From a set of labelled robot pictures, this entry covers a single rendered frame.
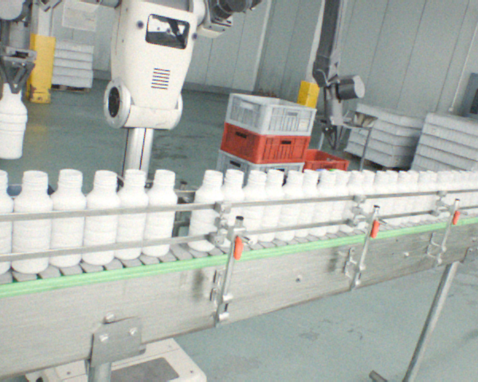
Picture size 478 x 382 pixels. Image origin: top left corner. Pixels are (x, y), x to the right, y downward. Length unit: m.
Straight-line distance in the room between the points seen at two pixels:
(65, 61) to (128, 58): 8.96
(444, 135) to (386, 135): 1.09
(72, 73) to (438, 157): 7.26
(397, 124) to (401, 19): 5.54
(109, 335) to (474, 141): 6.84
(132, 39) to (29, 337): 0.90
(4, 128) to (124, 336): 0.53
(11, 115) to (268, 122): 2.46
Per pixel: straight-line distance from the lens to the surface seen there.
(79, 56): 10.50
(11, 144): 1.16
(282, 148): 3.59
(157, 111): 1.51
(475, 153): 7.42
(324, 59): 1.46
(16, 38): 1.12
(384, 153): 8.22
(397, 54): 13.04
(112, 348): 0.95
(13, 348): 0.88
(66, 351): 0.92
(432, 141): 7.69
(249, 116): 3.45
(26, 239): 0.81
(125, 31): 1.47
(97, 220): 0.83
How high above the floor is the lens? 1.40
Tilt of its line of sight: 17 degrees down
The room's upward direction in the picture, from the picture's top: 12 degrees clockwise
